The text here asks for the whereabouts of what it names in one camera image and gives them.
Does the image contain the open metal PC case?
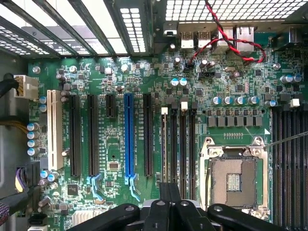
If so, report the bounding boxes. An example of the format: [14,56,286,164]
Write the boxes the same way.
[0,0,308,231]

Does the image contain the white expansion slot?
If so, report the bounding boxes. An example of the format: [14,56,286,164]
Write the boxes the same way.
[47,89,64,171]

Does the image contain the short black expansion slot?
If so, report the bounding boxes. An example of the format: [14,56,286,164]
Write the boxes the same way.
[105,94,116,119]

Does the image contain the black sleeved power wire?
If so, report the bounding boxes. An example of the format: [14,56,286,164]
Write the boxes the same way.
[0,73,19,98]

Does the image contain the red black twisted wire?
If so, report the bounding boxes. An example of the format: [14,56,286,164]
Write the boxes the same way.
[186,0,267,67]

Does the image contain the black braided wire sleeve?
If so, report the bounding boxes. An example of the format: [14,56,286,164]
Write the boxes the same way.
[0,185,43,214]

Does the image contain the thin metal locking lever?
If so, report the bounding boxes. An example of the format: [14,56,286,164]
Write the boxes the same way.
[204,157,214,210]
[263,131,308,150]

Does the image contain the blue expansion slot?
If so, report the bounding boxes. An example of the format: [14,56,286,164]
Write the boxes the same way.
[124,93,136,185]

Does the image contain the black board connector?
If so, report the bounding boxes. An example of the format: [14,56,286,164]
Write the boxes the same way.
[27,213,48,231]

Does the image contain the silver finned heat sink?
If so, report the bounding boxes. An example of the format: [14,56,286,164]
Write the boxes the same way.
[71,209,108,226]

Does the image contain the purple wire plug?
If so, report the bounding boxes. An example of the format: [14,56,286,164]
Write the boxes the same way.
[14,161,40,193]

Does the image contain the black RAM slot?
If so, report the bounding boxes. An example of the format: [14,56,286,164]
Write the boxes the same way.
[179,101,188,200]
[161,107,168,185]
[189,101,198,203]
[293,98,303,231]
[169,101,179,185]
[273,107,282,231]
[283,105,293,231]
[303,105,308,231]

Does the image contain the green motherboard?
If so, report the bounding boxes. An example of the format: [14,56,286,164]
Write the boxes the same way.
[27,23,308,231]

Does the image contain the long black expansion slot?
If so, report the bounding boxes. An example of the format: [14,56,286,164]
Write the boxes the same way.
[87,94,99,177]
[69,94,82,178]
[143,93,154,178]

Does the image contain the metal CPU socket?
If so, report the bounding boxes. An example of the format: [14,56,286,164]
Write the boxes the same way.
[199,136,270,221]

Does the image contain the white power connector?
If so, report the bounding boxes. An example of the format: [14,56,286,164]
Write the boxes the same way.
[13,74,39,101]

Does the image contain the silver network port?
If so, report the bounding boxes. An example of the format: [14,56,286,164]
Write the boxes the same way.
[234,25,255,52]

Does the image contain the purple ribbon wire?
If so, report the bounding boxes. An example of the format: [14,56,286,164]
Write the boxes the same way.
[0,202,12,231]

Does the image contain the silver USB port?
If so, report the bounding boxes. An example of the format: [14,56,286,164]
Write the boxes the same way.
[180,31,194,49]
[197,30,212,49]

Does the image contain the silver port block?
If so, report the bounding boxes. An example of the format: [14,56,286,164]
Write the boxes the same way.
[216,26,234,53]

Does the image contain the yellow wires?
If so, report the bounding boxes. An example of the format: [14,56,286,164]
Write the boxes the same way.
[0,120,29,135]

